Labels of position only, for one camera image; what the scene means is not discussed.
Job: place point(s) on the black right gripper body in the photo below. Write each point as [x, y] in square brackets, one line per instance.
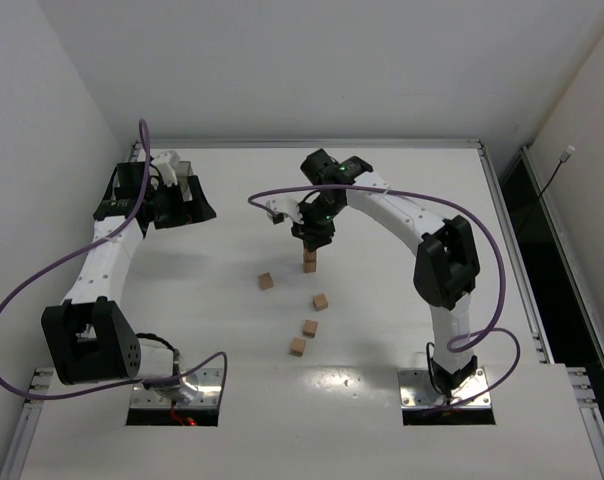
[313, 235]

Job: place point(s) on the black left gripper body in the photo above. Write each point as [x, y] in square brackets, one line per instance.
[177, 201]

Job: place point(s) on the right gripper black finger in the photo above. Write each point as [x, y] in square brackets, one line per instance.
[299, 231]
[317, 240]

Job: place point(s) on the striped wooden block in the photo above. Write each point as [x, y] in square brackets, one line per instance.
[309, 256]

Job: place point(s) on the long wooden block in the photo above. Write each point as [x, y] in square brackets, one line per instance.
[310, 265]

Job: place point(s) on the small wooden cube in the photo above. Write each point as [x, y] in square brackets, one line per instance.
[297, 347]
[320, 302]
[265, 281]
[310, 328]

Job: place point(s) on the translucent grey plastic bin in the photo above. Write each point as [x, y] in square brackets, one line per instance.
[185, 177]

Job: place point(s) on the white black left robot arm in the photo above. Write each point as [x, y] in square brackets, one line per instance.
[88, 336]

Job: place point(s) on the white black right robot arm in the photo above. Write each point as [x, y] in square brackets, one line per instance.
[446, 260]

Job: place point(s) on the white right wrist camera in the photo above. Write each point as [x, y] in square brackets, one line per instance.
[280, 209]

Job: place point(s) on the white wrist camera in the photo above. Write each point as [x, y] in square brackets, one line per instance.
[165, 167]
[280, 209]

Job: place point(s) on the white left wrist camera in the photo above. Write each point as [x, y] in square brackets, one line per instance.
[165, 167]

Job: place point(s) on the aluminium table frame rail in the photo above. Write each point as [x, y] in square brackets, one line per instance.
[167, 144]

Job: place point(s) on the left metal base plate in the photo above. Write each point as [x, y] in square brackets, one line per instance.
[199, 390]

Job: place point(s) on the metal base plate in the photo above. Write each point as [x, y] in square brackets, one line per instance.
[417, 393]
[199, 390]

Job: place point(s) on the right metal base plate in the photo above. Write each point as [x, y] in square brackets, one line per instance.
[417, 393]

